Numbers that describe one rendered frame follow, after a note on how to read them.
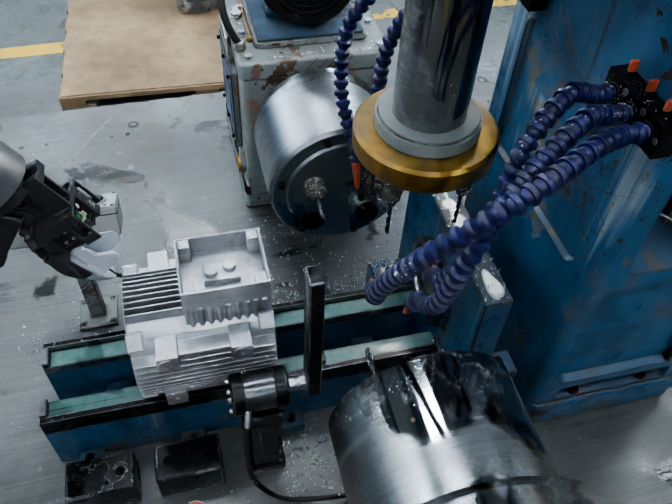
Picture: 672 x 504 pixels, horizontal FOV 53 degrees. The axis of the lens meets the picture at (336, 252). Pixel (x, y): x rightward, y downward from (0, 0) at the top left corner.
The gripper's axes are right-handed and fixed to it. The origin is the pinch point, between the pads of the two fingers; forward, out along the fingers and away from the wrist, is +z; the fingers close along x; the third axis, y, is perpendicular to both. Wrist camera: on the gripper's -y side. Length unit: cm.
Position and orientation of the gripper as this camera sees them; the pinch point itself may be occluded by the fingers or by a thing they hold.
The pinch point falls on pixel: (104, 273)
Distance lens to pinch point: 101.9
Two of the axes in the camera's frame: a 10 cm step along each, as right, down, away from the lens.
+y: 8.6, -4.6, -2.1
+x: -2.4, -7.4, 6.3
